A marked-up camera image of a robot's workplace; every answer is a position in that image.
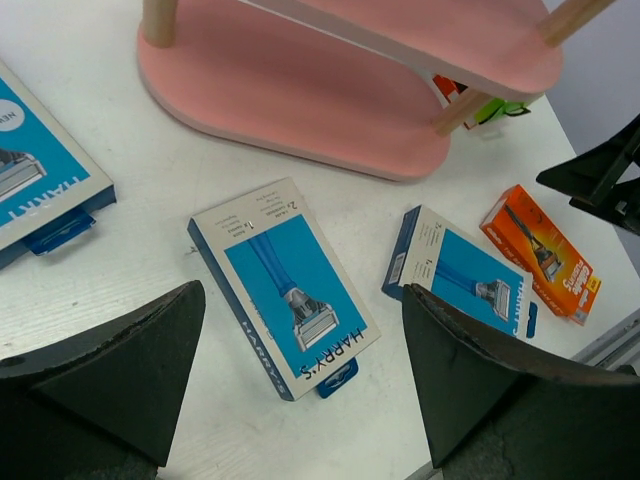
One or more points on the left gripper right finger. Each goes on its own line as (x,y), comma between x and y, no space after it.
(496,407)

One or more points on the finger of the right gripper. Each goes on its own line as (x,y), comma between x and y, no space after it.
(592,180)

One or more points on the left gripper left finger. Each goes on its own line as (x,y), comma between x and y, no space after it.
(104,403)

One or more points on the blue razor box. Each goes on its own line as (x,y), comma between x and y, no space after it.
(433,253)
(50,186)
(288,290)

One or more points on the pink three-tier shelf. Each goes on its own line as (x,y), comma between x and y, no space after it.
(347,83)

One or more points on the black green razor box right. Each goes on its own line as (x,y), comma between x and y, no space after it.
(498,108)

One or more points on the small orange razor box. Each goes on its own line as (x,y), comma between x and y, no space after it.
(461,103)

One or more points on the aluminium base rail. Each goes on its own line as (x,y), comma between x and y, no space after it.
(615,350)

